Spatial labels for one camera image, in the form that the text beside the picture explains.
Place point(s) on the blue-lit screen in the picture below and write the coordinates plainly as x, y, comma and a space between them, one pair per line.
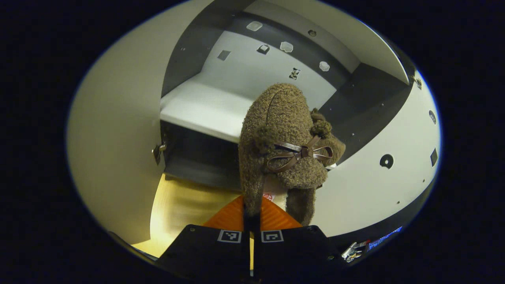
384, 238

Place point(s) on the white and grey shoe cabinet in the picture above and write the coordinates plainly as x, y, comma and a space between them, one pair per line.
205, 106

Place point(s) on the white shoe cabinet door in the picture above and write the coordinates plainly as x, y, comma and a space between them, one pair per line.
118, 118
375, 189

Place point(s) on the metal door hinge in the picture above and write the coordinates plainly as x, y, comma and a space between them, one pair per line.
158, 152
417, 82

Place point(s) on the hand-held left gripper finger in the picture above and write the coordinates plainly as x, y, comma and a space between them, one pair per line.
247, 221
256, 221

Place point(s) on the brown fuzzy shoe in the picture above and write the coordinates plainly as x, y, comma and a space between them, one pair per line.
280, 126

